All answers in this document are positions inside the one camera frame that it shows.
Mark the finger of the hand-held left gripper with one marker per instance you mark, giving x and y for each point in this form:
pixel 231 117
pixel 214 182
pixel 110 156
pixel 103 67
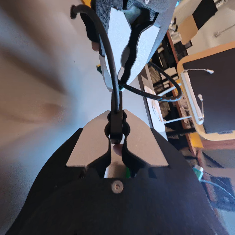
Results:
pixel 146 42
pixel 118 29

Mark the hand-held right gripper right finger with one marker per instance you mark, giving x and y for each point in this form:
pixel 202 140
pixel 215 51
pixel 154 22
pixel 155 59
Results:
pixel 145 145

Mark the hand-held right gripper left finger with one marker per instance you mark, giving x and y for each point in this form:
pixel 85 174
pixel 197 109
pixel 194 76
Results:
pixel 91 143

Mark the person's right hand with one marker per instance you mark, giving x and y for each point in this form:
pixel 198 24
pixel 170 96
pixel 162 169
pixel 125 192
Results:
pixel 118 149

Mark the person's left hand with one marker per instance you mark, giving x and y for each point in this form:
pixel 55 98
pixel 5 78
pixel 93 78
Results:
pixel 95 46

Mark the wooden desk with black legs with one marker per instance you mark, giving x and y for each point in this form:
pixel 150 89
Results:
pixel 171 49

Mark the small yellow object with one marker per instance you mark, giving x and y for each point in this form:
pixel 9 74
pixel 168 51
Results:
pixel 196 140

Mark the black white printed sheet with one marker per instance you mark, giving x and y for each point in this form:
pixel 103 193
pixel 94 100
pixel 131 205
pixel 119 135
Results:
pixel 186 110

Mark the teal white charger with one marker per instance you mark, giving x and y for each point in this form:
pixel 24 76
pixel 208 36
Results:
pixel 198 171

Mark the white laptop stand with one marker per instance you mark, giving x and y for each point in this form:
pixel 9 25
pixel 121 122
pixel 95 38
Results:
pixel 191 95

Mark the metal wall conduit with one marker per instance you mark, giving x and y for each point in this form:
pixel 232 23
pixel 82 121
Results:
pixel 219 34

